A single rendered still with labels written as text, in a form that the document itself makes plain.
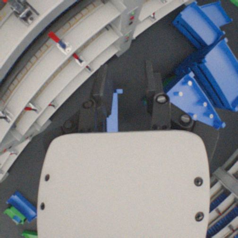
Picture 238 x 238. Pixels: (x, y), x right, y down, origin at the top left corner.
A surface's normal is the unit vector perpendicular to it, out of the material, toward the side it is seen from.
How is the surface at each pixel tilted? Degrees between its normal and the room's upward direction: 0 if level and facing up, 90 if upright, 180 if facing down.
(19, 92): 18
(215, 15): 0
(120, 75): 0
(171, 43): 0
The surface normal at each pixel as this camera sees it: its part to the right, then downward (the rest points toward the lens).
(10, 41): 0.22, 0.37
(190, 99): 0.02, 0.15
